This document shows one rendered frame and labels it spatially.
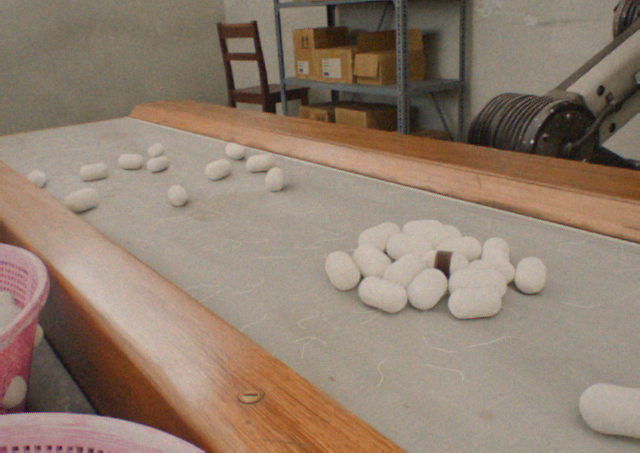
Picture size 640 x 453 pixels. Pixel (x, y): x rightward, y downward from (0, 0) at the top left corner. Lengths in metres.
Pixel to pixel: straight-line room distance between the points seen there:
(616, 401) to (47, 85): 4.66
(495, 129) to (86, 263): 0.58
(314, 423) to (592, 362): 0.16
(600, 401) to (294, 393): 0.13
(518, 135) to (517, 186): 0.25
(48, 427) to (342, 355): 0.15
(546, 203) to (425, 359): 0.25
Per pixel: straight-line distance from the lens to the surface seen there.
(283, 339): 0.35
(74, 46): 4.83
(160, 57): 5.02
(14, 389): 0.39
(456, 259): 0.40
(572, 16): 2.75
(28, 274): 0.46
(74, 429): 0.27
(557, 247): 0.48
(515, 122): 0.81
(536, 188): 0.55
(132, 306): 0.36
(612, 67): 0.88
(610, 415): 0.28
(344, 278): 0.39
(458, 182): 0.59
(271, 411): 0.25
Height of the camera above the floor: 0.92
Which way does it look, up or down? 19 degrees down
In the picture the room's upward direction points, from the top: 4 degrees counter-clockwise
